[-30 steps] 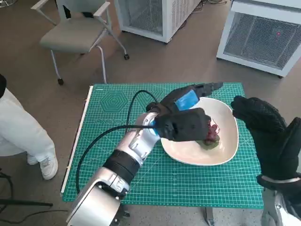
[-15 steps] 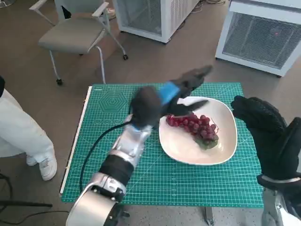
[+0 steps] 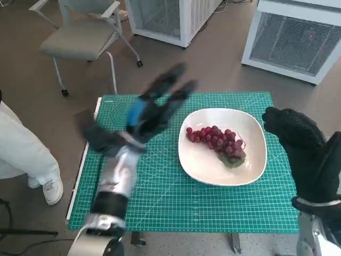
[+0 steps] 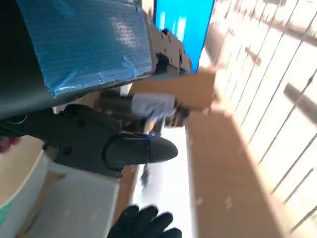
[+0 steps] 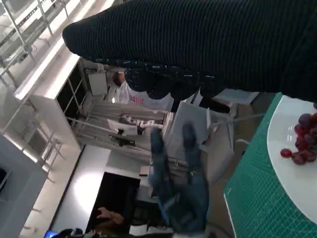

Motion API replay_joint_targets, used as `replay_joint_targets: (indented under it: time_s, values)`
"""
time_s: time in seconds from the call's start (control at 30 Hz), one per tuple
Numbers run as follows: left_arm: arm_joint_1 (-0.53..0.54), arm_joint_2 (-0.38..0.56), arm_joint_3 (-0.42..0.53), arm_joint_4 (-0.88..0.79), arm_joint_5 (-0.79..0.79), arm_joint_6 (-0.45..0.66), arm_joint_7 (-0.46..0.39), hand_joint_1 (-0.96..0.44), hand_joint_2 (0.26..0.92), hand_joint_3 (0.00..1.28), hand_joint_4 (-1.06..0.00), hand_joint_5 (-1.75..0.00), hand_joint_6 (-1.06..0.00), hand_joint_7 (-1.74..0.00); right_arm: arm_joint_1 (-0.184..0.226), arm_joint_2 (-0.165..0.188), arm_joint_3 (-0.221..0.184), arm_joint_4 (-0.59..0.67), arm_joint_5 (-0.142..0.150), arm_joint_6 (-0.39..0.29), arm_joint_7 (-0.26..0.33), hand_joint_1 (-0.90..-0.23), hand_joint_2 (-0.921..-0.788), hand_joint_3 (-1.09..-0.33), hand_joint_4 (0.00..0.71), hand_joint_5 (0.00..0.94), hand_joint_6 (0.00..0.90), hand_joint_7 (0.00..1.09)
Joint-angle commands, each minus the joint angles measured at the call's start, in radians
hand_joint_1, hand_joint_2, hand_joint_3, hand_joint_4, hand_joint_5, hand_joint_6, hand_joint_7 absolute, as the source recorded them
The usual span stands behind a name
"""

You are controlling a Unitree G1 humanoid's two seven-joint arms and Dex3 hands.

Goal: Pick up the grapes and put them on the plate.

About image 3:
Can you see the black left hand blue tape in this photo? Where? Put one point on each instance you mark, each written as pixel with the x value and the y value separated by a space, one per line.
pixel 154 117

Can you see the red toy grape bunch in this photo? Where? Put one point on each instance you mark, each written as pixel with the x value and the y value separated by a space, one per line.
pixel 213 138

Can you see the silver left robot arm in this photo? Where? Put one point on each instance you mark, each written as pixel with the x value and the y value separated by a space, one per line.
pixel 117 173

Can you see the green cutting mat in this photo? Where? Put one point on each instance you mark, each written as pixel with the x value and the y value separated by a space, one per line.
pixel 165 202

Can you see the white cabinet mesh panel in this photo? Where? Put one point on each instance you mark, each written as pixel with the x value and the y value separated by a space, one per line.
pixel 287 42

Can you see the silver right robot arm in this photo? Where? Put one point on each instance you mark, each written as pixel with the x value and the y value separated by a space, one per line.
pixel 309 232

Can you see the black gloved right hand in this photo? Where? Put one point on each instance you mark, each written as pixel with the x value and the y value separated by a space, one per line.
pixel 303 149

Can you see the grey chair white frame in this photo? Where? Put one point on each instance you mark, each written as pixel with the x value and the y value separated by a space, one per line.
pixel 77 34

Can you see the black stand bar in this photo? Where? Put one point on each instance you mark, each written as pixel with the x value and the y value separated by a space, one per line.
pixel 26 231

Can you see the white plate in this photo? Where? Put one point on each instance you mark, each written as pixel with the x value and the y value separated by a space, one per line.
pixel 213 173

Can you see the white cabinet louvred side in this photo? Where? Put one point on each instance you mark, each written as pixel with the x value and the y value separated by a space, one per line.
pixel 162 21

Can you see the metal table leg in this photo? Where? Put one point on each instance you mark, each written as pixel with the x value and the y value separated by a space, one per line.
pixel 234 242
pixel 138 238

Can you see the person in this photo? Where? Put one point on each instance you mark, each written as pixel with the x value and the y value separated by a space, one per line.
pixel 21 152

